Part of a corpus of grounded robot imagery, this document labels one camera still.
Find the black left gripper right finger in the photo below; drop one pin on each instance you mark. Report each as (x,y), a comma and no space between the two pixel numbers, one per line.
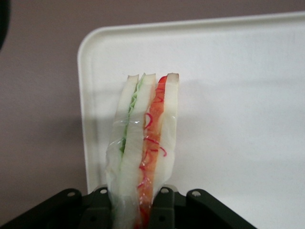
(164,210)

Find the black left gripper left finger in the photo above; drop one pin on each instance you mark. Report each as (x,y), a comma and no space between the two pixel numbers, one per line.
(100,210)

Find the triangle sandwich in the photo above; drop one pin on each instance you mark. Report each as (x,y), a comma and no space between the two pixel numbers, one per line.
(140,143)

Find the cream plastic tray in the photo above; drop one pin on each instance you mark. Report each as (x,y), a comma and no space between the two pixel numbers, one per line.
(226,107)

